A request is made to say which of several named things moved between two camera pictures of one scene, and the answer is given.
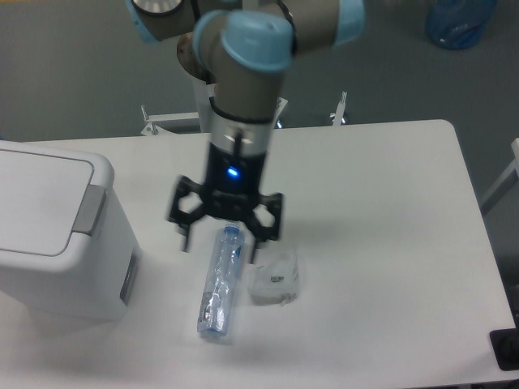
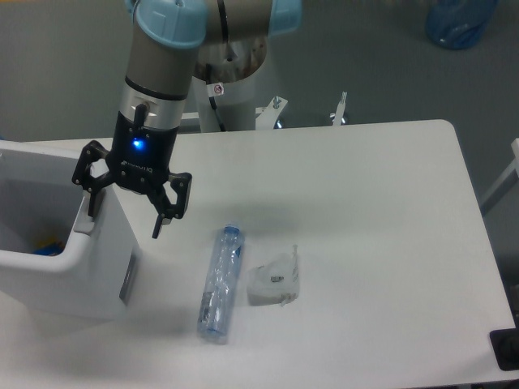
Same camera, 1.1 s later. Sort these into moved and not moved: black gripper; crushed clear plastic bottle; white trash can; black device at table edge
Moved: black gripper
Not moved: black device at table edge; crushed clear plastic bottle; white trash can
